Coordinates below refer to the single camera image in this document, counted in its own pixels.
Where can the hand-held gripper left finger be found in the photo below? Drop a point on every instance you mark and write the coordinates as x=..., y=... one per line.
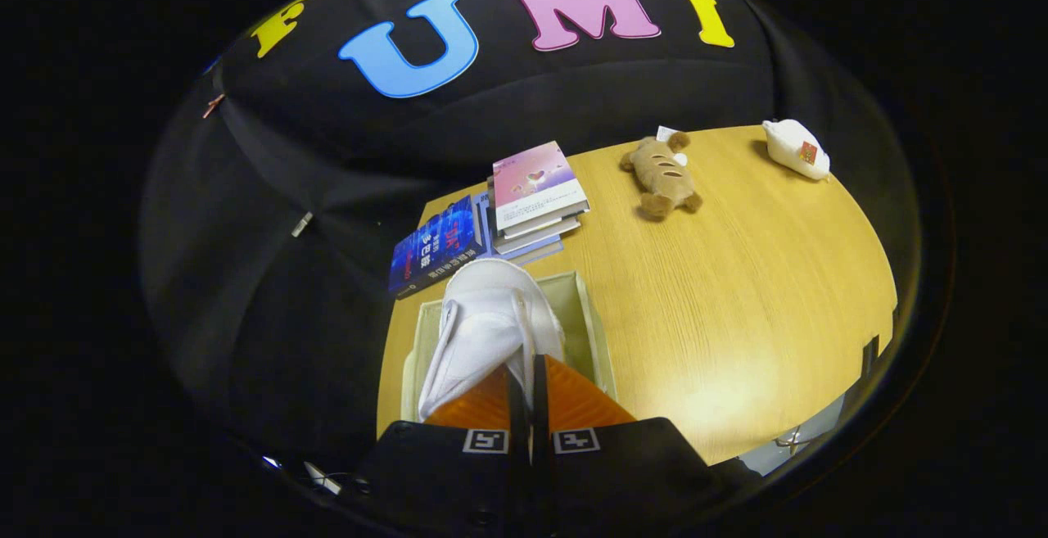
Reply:
x=514, y=407

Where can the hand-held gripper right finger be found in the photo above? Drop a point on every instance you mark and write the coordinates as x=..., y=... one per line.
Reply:
x=540, y=399

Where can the green fabric storage box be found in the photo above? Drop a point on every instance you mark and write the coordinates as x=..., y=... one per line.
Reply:
x=585, y=325

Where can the white striped canvas shoe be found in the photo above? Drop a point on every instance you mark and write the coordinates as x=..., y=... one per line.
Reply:
x=487, y=317

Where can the book with white pages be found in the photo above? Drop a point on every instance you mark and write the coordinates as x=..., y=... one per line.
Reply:
x=544, y=231
x=532, y=251

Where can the dark blue cover book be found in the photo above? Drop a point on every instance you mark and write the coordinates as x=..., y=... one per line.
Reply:
x=434, y=247

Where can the pink cover book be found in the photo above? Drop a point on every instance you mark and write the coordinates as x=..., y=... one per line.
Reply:
x=536, y=186

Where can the brown plush toy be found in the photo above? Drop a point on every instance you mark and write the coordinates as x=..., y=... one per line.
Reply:
x=663, y=178

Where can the silver clip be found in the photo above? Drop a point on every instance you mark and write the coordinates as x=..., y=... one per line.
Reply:
x=301, y=224

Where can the white plush toy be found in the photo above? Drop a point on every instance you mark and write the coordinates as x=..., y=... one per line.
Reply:
x=790, y=149

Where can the copper clip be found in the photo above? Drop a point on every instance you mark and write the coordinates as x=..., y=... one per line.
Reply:
x=213, y=105

